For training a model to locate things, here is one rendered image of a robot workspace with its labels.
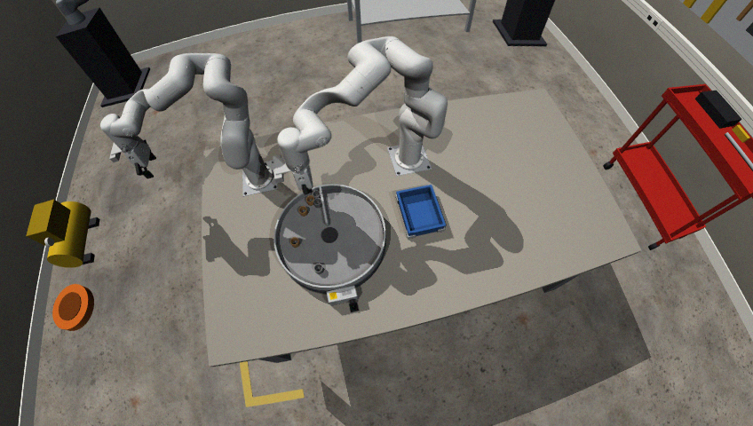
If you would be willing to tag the blue open-top crate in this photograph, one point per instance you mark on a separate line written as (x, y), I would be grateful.
(420, 210)

